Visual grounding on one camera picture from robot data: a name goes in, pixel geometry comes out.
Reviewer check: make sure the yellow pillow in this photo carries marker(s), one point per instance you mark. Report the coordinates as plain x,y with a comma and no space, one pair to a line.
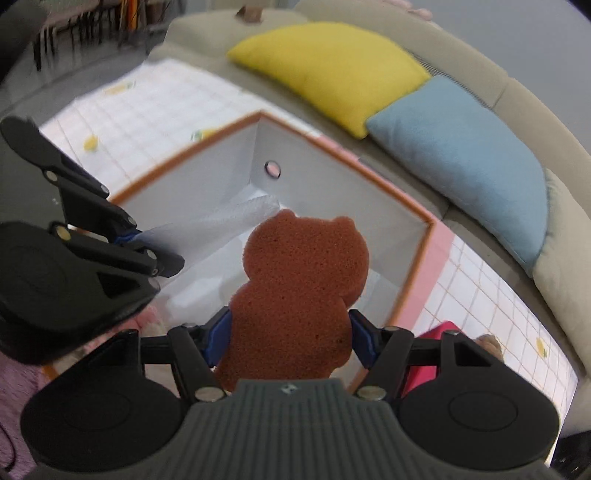
332,64

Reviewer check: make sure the white cloth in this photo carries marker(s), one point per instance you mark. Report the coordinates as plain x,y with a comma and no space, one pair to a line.
207,226

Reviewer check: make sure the pink plush toy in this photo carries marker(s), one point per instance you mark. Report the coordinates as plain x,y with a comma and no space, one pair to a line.
411,7

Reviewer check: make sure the orange-rimmed white storage box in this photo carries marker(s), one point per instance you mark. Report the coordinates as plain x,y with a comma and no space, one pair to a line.
323,198

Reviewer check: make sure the brown plush bear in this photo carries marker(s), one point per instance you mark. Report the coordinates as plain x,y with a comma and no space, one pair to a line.
489,344

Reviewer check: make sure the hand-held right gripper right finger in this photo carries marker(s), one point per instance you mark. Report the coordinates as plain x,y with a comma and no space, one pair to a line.
362,339

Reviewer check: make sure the beige pillow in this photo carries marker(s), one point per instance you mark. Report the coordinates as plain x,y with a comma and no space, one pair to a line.
568,258

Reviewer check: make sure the checked lemon-print blanket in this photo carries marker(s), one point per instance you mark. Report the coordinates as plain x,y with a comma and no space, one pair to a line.
152,110

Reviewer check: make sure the beige sofa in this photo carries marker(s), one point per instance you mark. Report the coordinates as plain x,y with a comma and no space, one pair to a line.
466,50

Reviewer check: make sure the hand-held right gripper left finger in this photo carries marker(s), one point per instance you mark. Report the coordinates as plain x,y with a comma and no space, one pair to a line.
217,339

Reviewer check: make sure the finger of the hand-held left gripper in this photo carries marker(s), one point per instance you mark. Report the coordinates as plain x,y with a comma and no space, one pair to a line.
125,237
152,263

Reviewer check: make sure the brown bear-shaped sponge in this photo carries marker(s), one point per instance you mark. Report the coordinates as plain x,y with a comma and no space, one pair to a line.
295,295

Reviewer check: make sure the pink fuzzy cloth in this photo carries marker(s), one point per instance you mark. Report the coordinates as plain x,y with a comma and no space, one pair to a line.
18,397

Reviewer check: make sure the light blue pillow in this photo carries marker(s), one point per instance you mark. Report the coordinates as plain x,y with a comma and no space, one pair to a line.
466,157

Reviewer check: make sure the pale pink soft toy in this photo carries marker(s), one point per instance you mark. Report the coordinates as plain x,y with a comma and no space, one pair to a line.
150,321

